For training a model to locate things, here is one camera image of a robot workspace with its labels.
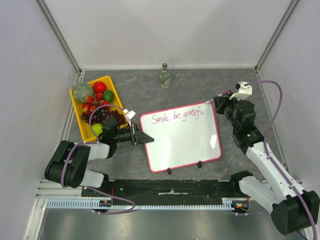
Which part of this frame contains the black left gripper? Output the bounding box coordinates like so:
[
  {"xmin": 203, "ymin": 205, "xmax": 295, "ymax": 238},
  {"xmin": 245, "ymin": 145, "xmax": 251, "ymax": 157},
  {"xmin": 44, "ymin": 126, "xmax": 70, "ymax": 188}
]
[{"xmin": 113, "ymin": 122, "xmax": 154, "ymax": 146}]

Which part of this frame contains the magenta whiteboard marker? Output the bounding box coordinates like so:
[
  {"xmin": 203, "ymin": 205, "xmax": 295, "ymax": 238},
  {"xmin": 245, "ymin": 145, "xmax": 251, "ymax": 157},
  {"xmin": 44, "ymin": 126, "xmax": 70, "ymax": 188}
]
[{"xmin": 205, "ymin": 89, "xmax": 232, "ymax": 104}]

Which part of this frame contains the pink framed whiteboard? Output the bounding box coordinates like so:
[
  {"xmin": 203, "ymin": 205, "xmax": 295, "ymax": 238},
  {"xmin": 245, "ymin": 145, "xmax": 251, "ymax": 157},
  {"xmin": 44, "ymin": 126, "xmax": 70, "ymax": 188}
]
[{"xmin": 139, "ymin": 102, "xmax": 222, "ymax": 173}]

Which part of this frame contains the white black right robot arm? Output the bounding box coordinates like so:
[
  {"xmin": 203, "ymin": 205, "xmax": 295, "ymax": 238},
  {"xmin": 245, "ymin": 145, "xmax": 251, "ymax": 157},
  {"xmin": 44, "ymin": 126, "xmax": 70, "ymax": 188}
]
[{"xmin": 213, "ymin": 94, "xmax": 320, "ymax": 239}]

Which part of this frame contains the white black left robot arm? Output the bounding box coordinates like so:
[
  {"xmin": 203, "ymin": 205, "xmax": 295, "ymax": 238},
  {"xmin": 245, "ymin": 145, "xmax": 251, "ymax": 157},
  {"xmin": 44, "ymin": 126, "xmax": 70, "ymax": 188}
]
[{"xmin": 44, "ymin": 117, "xmax": 155, "ymax": 197}]

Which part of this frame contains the light green apple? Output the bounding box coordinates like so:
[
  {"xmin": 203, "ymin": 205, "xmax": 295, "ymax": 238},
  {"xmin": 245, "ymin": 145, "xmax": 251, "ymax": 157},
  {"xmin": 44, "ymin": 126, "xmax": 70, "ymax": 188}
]
[{"xmin": 91, "ymin": 123, "xmax": 103, "ymax": 136}]

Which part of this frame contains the purple grape bunch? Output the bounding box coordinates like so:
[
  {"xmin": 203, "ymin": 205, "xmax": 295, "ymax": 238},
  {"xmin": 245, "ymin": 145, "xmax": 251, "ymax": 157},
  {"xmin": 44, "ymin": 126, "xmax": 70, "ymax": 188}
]
[{"xmin": 91, "ymin": 106, "xmax": 127, "ymax": 127}]

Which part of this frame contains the green lime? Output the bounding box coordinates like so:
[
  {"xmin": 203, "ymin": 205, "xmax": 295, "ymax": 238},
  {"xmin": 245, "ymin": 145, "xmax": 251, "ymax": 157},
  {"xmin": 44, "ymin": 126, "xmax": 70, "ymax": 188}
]
[{"xmin": 102, "ymin": 89, "xmax": 115, "ymax": 103}]

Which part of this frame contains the yellow plastic bin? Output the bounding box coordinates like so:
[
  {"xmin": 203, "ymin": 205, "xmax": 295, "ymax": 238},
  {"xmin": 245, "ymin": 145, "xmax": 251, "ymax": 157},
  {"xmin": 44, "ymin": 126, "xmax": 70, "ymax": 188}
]
[{"xmin": 69, "ymin": 75, "xmax": 129, "ymax": 142}]

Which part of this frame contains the red strawberry cluster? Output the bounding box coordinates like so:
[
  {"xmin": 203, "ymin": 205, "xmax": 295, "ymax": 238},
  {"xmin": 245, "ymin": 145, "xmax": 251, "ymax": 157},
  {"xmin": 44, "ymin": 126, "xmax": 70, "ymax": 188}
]
[{"xmin": 81, "ymin": 93, "xmax": 109, "ymax": 114}]

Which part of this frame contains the clear glass soda bottle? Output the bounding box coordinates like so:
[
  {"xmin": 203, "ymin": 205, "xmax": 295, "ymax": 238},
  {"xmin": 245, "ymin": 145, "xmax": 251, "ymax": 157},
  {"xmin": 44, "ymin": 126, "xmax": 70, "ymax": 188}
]
[{"xmin": 159, "ymin": 63, "xmax": 171, "ymax": 88}]

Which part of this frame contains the red apple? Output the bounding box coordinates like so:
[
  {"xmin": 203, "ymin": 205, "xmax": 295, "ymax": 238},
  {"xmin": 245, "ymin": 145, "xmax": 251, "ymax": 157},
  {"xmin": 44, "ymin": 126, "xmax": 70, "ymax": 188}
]
[{"xmin": 93, "ymin": 81, "xmax": 107, "ymax": 94}]

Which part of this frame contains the green netted melon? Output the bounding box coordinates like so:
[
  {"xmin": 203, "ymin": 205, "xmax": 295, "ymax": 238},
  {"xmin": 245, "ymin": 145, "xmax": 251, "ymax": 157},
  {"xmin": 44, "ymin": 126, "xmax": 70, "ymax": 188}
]
[{"xmin": 71, "ymin": 83, "xmax": 94, "ymax": 103}]

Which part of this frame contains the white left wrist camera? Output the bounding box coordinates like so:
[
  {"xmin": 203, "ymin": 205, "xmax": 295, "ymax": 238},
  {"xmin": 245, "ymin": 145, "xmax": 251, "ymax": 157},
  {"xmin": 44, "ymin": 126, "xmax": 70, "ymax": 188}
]
[{"xmin": 123, "ymin": 109, "xmax": 136, "ymax": 125}]

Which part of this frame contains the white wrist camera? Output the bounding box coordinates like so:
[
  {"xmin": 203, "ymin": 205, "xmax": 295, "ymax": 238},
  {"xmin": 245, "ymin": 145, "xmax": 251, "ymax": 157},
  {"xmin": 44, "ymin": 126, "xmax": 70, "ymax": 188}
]
[
  {"xmin": 123, "ymin": 109, "xmax": 136, "ymax": 125},
  {"xmin": 229, "ymin": 81, "xmax": 253, "ymax": 101}
]

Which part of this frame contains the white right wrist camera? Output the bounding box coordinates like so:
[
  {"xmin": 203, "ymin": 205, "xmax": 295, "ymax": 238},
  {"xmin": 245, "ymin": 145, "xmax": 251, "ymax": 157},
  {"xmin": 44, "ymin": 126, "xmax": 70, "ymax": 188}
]
[{"xmin": 229, "ymin": 81, "xmax": 253, "ymax": 101}]

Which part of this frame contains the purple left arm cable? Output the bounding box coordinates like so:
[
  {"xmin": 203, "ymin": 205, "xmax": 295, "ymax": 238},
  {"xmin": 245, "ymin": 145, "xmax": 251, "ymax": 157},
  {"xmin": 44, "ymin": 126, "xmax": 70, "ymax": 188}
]
[{"xmin": 59, "ymin": 104, "xmax": 137, "ymax": 216}]

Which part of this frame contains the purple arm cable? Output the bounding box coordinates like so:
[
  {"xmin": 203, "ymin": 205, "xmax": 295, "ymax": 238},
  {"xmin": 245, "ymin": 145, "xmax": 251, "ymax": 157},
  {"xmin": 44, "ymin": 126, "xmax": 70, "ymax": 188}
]
[
  {"xmin": 246, "ymin": 80, "xmax": 320, "ymax": 240},
  {"xmin": 59, "ymin": 104, "xmax": 137, "ymax": 216}
]

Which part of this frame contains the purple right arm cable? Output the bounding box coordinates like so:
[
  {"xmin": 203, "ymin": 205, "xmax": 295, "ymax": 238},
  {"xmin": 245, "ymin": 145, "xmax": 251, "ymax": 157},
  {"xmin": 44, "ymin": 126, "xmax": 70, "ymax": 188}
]
[{"xmin": 246, "ymin": 80, "xmax": 320, "ymax": 240}]

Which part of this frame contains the white cable duct rail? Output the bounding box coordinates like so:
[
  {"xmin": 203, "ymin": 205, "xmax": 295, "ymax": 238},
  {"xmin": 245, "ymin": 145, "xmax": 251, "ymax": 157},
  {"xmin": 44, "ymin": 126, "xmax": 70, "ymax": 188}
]
[{"xmin": 46, "ymin": 198, "xmax": 234, "ymax": 211}]

